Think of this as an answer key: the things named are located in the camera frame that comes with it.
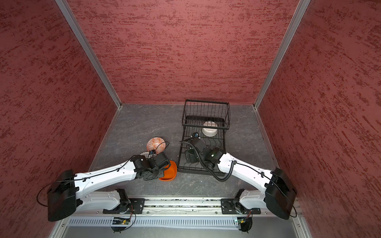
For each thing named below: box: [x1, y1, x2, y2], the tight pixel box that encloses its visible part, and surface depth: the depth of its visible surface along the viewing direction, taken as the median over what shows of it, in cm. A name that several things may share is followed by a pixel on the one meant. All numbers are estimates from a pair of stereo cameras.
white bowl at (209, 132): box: [201, 120, 218, 138], surface depth 100 cm
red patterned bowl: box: [146, 136, 167, 155], surface depth 95 cm
